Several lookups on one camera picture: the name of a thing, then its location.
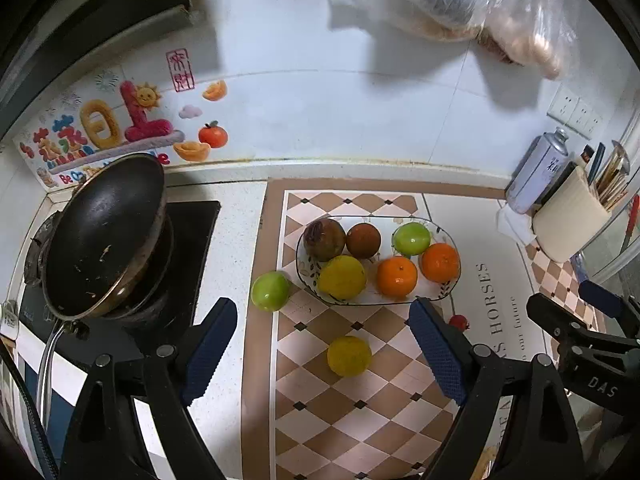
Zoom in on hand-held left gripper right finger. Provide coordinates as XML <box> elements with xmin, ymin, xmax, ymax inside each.
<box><xmin>408</xmin><ymin>297</ymin><xmax>586</xmax><ymax>480</ymax></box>

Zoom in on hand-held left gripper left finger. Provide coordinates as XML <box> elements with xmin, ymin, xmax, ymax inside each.
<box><xmin>59</xmin><ymin>297</ymin><xmax>238</xmax><ymax>480</ymax></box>

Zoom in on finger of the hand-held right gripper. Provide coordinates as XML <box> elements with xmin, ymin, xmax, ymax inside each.
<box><xmin>579</xmin><ymin>280</ymin><xmax>640</xmax><ymax>323</ymax></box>
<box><xmin>526</xmin><ymin>292</ymin><xmax>640</xmax><ymax>350</ymax></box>

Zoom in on small green apple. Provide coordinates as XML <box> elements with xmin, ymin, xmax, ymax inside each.
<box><xmin>251</xmin><ymin>271</ymin><xmax>292</xmax><ymax>313</ymax></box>

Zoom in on oval patterned ceramic plate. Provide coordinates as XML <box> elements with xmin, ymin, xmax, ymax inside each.
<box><xmin>295</xmin><ymin>215</ymin><xmax>462</xmax><ymax>307</ymax></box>

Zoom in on orange tangerine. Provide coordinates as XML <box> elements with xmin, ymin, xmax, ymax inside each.
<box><xmin>419</xmin><ymin>243</ymin><xmax>461</xmax><ymax>284</ymax></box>
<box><xmin>376</xmin><ymin>255</ymin><xmax>419</xmax><ymax>297</ymax></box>

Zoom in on yellow citrus fruit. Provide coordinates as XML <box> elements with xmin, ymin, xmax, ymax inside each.
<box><xmin>327</xmin><ymin>336</ymin><xmax>372</xmax><ymax>378</ymax></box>
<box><xmin>318</xmin><ymin>255</ymin><xmax>367</xmax><ymax>299</ymax></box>

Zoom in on large green apple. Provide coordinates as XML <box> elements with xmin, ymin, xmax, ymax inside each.
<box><xmin>391</xmin><ymin>222</ymin><xmax>432</xmax><ymax>257</ymax></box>

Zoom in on reddish brown round fruit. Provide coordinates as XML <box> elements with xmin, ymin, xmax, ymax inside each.
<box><xmin>345</xmin><ymin>222</ymin><xmax>382</xmax><ymax>260</ymax></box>

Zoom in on rough brown fruit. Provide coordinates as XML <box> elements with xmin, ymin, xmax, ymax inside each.
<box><xmin>302</xmin><ymin>217</ymin><xmax>347</xmax><ymax>262</ymax></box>

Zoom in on red object behind glass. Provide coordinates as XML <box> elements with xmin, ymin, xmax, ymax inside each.
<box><xmin>622</xmin><ymin>195</ymin><xmax>640</xmax><ymax>256</ymax></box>

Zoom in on cream utensil holder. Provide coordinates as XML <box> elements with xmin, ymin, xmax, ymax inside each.
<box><xmin>531</xmin><ymin>165</ymin><xmax>612</xmax><ymax>263</ymax></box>

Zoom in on white tissue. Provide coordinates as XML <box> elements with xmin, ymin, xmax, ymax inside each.
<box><xmin>496</xmin><ymin>205</ymin><xmax>536</xmax><ymax>243</ymax></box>

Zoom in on checkered printed table mat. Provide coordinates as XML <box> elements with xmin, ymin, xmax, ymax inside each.
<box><xmin>241</xmin><ymin>178</ymin><xmax>601</xmax><ymax>480</ymax></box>

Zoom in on black glass gas stove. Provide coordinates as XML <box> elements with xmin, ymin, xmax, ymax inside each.
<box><xmin>15</xmin><ymin>200</ymin><xmax>222</xmax><ymax>361</ymax></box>

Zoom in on bundle of wooden chopsticks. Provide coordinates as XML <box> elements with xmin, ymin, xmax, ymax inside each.
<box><xmin>595</xmin><ymin>152</ymin><xmax>632</xmax><ymax>211</ymax></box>

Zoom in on silver spray can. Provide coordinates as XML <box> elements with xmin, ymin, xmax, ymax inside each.
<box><xmin>505</xmin><ymin>127</ymin><xmax>571</xmax><ymax>215</ymax></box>

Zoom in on black frying pan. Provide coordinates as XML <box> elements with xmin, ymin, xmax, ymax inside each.
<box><xmin>37</xmin><ymin>152</ymin><xmax>168</xmax><ymax>431</ymax></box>

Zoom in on blue cabinet front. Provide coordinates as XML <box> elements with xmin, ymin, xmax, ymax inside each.
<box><xmin>15</xmin><ymin>355</ymin><xmax>43</xmax><ymax>426</ymax></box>

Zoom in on small white container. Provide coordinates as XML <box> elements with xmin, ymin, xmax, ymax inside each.
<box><xmin>0</xmin><ymin>300</ymin><xmax>21</xmax><ymax>336</ymax></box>

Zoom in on clear plastic bag of eggs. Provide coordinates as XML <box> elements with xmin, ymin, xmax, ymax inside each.
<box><xmin>475</xmin><ymin>0</ymin><xmax>576</xmax><ymax>81</ymax></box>

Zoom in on black range hood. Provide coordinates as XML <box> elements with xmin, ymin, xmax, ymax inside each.
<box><xmin>0</xmin><ymin>0</ymin><xmax>203</xmax><ymax>136</ymax></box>

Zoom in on dark utensil handles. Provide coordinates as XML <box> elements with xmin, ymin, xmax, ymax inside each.
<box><xmin>580</xmin><ymin>142</ymin><xmax>607</xmax><ymax>183</ymax></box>

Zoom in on gold ingot wall sticker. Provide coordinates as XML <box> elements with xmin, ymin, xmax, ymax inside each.
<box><xmin>173</xmin><ymin>141</ymin><xmax>206</xmax><ymax>162</ymax></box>

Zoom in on whole tangerine wall sticker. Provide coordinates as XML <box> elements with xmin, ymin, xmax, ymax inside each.
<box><xmin>198</xmin><ymin>120</ymin><xmax>229</xmax><ymax>149</ymax></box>

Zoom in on colourful characters wall sticker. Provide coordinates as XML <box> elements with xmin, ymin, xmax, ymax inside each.
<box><xmin>19</xmin><ymin>80</ymin><xmax>186</xmax><ymax>191</ymax></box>

